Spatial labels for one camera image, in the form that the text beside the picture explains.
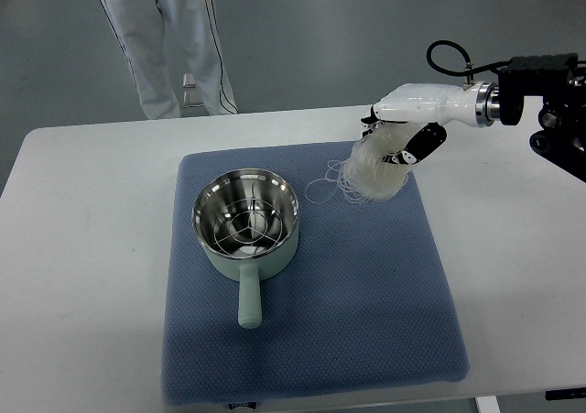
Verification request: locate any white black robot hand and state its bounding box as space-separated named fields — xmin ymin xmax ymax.
xmin=362 ymin=82 xmax=500 ymax=166

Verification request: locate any white vermicelli bundle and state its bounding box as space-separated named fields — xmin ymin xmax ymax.
xmin=304 ymin=123 xmax=420 ymax=204

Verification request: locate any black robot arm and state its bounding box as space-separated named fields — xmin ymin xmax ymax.
xmin=493 ymin=53 xmax=585 ymax=180

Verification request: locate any mint green steel pot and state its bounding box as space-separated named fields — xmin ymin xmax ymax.
xmin=192 ymin=168 xmax=299 ymax=329

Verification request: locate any blue textured mat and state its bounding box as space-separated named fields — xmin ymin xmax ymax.
xmin=161 ymin=142 xmax=469 ymax=406

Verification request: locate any lower metal floor plate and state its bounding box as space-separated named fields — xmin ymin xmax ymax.
xmin=182 ymin=90 xmax=204 ymax=108

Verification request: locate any metal floor plate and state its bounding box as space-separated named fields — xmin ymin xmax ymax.
xmin=182 ymin=90 xmax=204 ymax=108
xmin=182 ymin=73 xmax=196 ymax=88

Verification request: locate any upper metal floor plate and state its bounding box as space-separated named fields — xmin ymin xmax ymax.
xmin=182 ymin=73 xmax=196 ymax=88

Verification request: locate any person in white trousers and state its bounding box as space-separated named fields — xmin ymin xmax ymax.
xmin=99 ymin=0 xmax=238 ymax=120

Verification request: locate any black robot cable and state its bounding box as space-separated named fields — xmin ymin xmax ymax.
xmin=426 ymin=40 xmax=509 ymax=87

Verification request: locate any wire steamer rack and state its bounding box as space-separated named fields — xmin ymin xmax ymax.
xmin=212 ymin=198 xmax=287 ymax=258

